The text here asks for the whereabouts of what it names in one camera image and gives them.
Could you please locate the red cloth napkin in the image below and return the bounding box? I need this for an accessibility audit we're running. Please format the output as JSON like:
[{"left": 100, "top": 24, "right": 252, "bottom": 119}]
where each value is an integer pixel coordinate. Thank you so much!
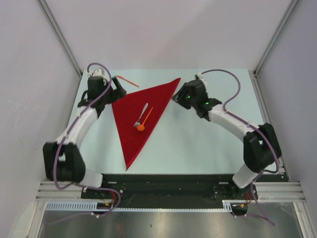
[{"left": 112, "top": 78, "right": 181, "bottom": 169}]

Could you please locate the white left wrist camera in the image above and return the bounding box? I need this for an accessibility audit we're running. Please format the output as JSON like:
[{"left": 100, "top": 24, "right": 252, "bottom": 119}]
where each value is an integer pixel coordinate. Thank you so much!
[{"left": 87, "top": 68, "right": 107, "bottom": 78}]

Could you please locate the right aluminium frame post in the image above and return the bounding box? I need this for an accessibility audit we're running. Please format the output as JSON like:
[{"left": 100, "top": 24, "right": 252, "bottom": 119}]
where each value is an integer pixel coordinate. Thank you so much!
[{"left": 254, "top": 0, "right": 302, "bottom": 75}]

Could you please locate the white slotted cable duct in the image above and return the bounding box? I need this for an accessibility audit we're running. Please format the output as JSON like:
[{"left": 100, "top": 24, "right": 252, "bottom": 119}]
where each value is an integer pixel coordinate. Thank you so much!
[{"left": 46, "top": 199, "right": 251, "bottom": 213}]

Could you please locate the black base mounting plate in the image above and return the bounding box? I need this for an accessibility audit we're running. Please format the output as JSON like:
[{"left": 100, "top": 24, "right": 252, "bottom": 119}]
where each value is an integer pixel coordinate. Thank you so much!
[{"left": 50, "top": 173, "right": 289, "bottom": 211}]

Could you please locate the aluminium frame post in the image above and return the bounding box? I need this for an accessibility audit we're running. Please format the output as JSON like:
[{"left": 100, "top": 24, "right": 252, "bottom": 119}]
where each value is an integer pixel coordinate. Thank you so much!
[
  {"left": 36, "top": 0, "right": 83, "bottom": 78},
  {"left": 254, "top": 0, "right": 302, "bottom": 75}
]

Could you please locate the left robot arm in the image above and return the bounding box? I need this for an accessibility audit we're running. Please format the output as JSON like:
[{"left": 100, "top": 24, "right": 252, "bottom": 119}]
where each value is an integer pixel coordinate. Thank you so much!
[{"left": 43, "top": 75, "right": 126, "bottom": 198}]

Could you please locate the silver metal fork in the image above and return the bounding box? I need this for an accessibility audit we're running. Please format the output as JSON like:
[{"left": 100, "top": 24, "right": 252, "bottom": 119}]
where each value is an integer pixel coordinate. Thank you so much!
[{"left": 133, "top": 103, "right": 149, "bottom": 127}]

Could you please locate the left aluminium frame post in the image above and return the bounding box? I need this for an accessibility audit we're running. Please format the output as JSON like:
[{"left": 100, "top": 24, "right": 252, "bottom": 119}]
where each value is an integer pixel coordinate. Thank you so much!
[{"left": 36, "top": 0, "right": 83, "bottom": 78}]

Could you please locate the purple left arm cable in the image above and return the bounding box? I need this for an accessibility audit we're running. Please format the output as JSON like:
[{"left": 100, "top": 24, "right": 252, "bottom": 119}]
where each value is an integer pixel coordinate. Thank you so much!
[{"left": 51, "top": 62, "right": 122, "bottom": 225}]

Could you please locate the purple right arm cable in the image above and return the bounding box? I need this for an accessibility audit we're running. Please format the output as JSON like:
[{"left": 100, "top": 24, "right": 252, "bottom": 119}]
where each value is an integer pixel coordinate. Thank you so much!
[{"left": 198, "top": 68, "right": 280, "bottom": 226}]

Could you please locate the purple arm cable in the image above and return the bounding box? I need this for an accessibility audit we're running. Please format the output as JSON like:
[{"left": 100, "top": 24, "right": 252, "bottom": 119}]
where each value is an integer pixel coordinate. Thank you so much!
[
  {"left": 51, "top": 62, "right": 122, "bottom": 225},
  {"left": 198, "top": 68, "right": 280, "bottom": 226}
]

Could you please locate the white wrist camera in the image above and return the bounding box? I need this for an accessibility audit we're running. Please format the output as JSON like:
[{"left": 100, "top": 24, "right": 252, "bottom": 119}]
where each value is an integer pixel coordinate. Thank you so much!
[
  {"left": 87, "top": 68, "right": 107, "bottom": 78},
  {"left": 195, "top": 73, "right": 206, "bottom": 83}
]

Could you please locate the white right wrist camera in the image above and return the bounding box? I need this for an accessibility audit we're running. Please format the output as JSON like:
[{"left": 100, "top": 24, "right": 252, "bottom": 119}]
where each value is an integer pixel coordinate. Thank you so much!
[{"left": 195, "top": 73, "right": 206, "bottom": 83}]

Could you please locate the orange plastic knife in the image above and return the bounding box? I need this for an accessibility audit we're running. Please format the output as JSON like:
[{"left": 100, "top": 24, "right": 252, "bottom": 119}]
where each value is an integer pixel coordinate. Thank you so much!
[{"left": 116, "top": 75, "right": 139, "bottom": 87}]

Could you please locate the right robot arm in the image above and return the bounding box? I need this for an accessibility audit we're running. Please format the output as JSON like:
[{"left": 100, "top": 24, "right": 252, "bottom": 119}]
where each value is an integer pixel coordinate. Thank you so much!
[{"left": 172, "top": 79, "right": 281, "bottom": 199}]

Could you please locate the orange plastic spoon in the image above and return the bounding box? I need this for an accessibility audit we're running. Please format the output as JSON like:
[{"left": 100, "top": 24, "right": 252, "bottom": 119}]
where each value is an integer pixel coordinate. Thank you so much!
[{"left": 137, "top": 107, "right": 153, "bottom": 131}]

